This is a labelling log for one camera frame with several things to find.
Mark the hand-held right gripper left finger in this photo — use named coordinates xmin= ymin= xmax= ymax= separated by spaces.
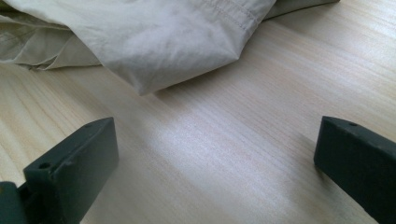
xmin=22 ymin=117 xmax=120 ymax=224

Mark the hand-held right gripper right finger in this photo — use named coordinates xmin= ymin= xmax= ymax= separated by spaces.
xmin=313 ymin=116 xmax=396 ymax=224

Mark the beige short-sleeved shirt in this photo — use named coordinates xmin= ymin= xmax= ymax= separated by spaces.
xmin=0 ymin=0 xmax=341 ymax=97

